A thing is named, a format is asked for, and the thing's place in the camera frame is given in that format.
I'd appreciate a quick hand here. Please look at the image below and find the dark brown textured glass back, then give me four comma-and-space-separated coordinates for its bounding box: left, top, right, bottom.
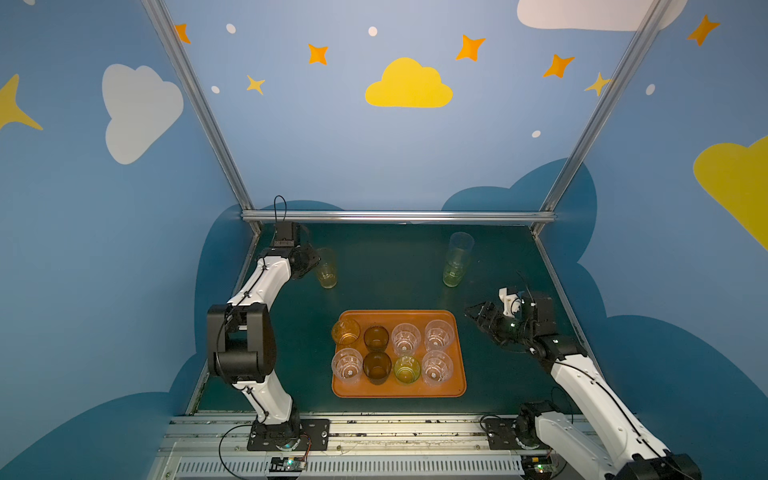
363, 325, 390, 352

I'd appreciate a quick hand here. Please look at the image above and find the clear faceted plastic glass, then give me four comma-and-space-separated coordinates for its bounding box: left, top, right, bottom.
331, 347, 363, 385

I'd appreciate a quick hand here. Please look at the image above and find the right aluminium frame post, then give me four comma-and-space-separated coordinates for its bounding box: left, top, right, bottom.
531, 0, 673, 235

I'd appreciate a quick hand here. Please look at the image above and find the horizontal aluminium back rail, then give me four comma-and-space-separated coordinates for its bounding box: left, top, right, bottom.
241, 210, 556, 224

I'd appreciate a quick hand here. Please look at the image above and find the aluminium frame post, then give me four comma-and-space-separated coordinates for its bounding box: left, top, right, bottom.
141, 0, 263, 235
531, 0, 673, 235

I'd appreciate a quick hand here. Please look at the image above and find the orange plastic tray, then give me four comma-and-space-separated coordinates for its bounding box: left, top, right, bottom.
332, 310, 467, 399

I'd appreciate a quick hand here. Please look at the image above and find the tall yellow plastic glass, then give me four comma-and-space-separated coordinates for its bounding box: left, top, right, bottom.
314, 247, 338, 289

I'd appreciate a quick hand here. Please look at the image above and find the tall green glass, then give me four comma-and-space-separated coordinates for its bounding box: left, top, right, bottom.
442, 248, 471, 288

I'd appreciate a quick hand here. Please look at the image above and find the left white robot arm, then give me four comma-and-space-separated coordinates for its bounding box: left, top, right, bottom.
207, 220, 320, 450

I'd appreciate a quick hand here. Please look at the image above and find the short green glass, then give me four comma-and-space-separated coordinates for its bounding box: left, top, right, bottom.
393, 355, 422, 385

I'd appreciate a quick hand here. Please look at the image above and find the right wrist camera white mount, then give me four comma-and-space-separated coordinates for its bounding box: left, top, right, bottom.
498, 288, 522, 318

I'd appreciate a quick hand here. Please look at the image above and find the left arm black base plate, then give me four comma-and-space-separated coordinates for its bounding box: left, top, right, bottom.
246, 418, 331, 452

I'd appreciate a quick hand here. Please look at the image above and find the short yellow plastic glass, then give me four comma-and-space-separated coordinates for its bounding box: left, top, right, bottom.
331, 318, 361, 347

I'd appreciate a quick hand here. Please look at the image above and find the clear ribbed glass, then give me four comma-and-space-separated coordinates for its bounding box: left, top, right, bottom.
421, 350, 454, 385
424, 319, 455, 351
391, 323, 422, 357

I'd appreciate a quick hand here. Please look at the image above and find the left aluminium frame post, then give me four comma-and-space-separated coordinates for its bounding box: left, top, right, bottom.
141, 0, 263, 235

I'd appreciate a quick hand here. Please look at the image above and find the brown textured glass front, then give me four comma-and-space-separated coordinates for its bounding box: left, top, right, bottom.
363, 351, 392, 385

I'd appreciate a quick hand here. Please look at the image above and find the right green circuit board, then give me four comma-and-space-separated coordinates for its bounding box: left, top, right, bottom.
521, 456, 558, 480

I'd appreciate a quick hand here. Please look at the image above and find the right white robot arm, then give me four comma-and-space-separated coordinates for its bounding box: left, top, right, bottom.
465, 288, 702, 479

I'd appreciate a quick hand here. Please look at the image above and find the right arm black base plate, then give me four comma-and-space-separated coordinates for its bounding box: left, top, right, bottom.
479, 416, 552, 450

